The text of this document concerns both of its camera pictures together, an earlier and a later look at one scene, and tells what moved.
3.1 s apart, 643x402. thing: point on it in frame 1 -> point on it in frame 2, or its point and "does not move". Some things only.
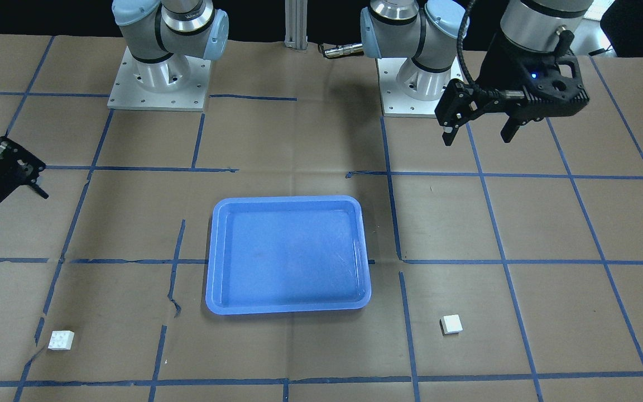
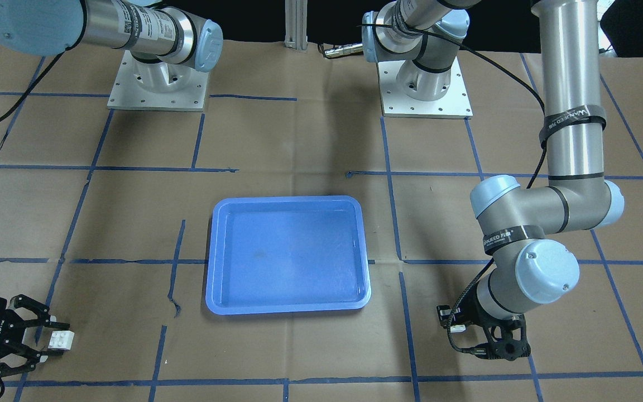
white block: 61,340 does not move
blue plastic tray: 287,254 does not move
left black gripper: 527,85 -> 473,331
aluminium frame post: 296,24 does not move
